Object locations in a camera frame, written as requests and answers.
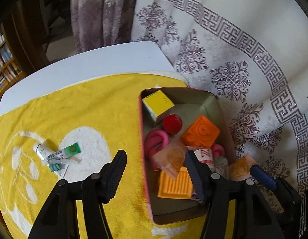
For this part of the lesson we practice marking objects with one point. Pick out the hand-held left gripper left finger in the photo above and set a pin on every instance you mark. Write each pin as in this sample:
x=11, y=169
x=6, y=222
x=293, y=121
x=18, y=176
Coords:
x=116, y=176

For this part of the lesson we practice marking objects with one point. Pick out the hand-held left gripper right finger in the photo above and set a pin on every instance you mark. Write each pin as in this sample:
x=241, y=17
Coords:
x=195, y=176

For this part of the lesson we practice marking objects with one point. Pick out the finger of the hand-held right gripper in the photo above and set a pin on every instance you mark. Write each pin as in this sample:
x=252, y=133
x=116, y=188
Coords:
x=263, y=176

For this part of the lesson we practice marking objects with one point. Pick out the white red paper cup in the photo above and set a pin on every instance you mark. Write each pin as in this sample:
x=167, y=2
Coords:
x=203, y=155

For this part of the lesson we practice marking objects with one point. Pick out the light orange toy cube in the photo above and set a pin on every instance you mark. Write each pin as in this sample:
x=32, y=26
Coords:
x=173, y=185

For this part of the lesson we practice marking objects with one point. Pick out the dark orange toy cube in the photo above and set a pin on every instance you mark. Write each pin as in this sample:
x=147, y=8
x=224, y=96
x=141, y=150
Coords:
x=201, y=132

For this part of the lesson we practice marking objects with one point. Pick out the red round ball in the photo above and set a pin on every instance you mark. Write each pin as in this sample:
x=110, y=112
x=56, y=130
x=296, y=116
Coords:
x=172, y=124

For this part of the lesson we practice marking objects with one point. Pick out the red cardboard box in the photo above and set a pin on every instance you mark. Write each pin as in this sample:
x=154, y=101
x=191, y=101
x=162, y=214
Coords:
x=193, y=102

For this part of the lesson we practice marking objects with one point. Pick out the small yellow carton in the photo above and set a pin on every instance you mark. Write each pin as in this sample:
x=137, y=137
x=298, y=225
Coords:
x=157, y=103

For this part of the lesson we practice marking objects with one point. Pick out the person's right forearm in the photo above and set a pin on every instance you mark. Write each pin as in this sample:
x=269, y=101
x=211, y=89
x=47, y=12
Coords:
x=303, y=216

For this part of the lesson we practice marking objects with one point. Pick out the green white medicine box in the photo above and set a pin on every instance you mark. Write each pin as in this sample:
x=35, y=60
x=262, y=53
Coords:
x=69, y=151

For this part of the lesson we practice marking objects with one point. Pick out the yellow white printed towel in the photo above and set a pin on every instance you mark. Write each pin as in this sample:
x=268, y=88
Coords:
x=94, y=109

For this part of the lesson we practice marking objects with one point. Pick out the white cream tube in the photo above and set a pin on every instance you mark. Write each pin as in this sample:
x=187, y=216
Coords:
x=41, y=149

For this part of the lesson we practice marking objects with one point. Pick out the white patterned curtain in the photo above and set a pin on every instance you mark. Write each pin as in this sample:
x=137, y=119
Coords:
x=231, y=54

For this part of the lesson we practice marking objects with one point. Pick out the wooden bookshelf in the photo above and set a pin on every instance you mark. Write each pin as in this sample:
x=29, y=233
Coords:
x=4, y=74

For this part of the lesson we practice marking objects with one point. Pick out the purple patterned curtain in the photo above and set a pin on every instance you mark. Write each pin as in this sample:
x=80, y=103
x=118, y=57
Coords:
x=101, y=12

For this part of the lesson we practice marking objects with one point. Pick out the rows of books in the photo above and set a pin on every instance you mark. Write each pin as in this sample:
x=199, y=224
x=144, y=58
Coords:
x=2, y=54

